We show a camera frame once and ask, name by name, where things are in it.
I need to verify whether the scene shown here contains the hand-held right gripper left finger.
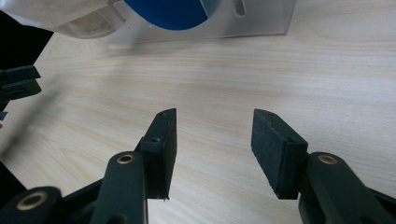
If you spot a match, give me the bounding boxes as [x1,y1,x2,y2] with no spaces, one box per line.
[134,107,177,201]

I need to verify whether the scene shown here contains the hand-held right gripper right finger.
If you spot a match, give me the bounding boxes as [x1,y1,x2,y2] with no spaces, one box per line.
[250,108,309,201]

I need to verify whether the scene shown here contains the white cap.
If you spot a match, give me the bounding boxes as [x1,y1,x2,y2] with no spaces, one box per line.
[0,0,126,40]

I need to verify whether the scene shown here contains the clear acrylic rack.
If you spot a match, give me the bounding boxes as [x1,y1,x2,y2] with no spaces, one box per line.
[99,0,297,45]

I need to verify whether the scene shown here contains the blue cap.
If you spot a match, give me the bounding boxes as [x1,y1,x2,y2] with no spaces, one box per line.
[123,0,209,32]

